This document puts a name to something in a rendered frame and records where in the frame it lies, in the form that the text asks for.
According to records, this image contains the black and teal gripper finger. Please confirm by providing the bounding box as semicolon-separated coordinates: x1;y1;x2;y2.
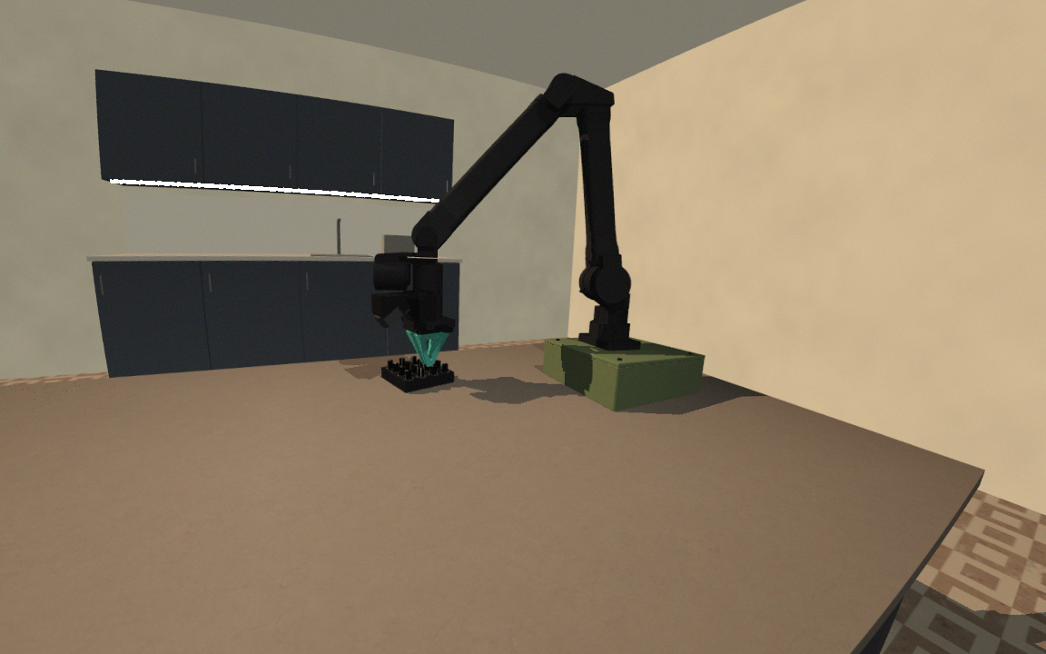
415;332;449;367
407;330;437;364

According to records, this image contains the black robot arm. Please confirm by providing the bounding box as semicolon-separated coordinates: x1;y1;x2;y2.
371;73;641;351

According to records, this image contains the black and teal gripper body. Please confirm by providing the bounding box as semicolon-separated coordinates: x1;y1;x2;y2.
401;290;455;335

